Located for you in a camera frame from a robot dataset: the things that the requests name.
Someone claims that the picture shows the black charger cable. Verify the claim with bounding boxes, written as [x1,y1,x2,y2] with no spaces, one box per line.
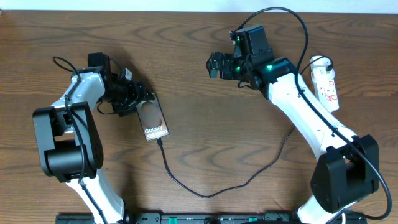
[156,55,334,199]

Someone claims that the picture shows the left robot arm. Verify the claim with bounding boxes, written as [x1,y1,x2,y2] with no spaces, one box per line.
[32,52,155,223]

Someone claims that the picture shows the white power strip socket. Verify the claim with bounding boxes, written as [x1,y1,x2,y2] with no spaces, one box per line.
[310,55,340,112]

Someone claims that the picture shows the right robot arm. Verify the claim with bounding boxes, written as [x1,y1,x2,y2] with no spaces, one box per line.
[206,25,380,223]

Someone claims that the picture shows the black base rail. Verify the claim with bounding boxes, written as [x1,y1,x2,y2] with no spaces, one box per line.
[55,212,299,224]

